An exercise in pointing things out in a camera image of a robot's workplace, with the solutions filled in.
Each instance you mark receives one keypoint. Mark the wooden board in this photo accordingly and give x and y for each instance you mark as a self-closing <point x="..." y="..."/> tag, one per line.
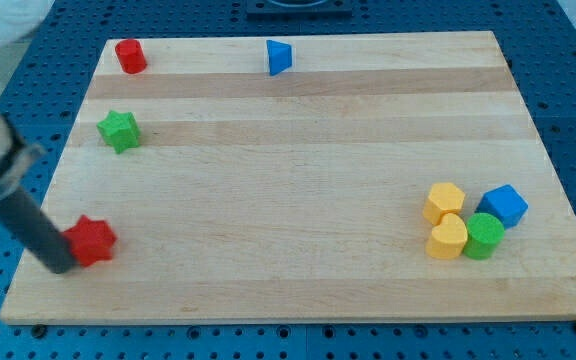
<point x="298" y="198"/>

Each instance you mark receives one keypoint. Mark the blue triangle block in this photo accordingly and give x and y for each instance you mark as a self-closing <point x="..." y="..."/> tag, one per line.
<point x="279" y="56"/>

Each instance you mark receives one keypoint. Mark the green star block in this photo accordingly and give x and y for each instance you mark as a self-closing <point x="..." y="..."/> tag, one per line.
<point x="120" y="131"/>

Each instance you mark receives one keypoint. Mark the green cylinder block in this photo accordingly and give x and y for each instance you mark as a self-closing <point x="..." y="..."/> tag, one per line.
<point x="485" y="233"/>

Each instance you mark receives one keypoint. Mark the yellow hexagon block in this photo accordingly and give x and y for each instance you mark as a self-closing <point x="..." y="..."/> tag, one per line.
<point x="443" y="198"/>

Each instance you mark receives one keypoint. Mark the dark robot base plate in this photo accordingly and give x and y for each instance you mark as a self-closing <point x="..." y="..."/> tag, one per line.
<point x="267" y="8"/>

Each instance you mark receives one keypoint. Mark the blue cube block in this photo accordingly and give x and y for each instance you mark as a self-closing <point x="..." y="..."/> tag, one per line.
<point x="504" y="203"/>

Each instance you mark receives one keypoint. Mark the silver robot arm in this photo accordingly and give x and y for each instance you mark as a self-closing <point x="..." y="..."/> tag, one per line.
<point x="16" y="158"/>

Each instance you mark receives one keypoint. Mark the red star block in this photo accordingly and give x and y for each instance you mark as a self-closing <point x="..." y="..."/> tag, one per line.
<point x="90" y="241"/>

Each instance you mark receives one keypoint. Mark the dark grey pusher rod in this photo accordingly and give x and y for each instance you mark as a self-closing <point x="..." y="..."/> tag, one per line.
<point x="23" y="217"/>

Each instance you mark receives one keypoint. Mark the yellow heart block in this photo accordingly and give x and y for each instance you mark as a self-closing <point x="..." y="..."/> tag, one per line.
<point x="448" y="238"/>

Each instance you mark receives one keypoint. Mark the red cylinder block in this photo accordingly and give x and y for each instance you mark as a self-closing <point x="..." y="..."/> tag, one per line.
<point x="130" y="55"/>

